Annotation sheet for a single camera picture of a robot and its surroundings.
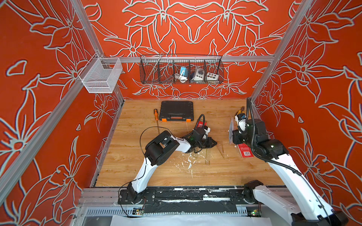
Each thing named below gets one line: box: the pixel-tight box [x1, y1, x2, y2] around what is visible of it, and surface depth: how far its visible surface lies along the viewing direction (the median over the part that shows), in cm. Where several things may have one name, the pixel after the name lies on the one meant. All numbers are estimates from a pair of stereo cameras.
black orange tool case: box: [159, 100, 194, 123], surface depth 112 cm
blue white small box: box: [180, 66, 189, 78], surface depth 85 cm
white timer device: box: [193, 67, 205, 81], surface depth 92 cm
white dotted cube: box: [206, 72, 219, 81], surface depth 96 cm
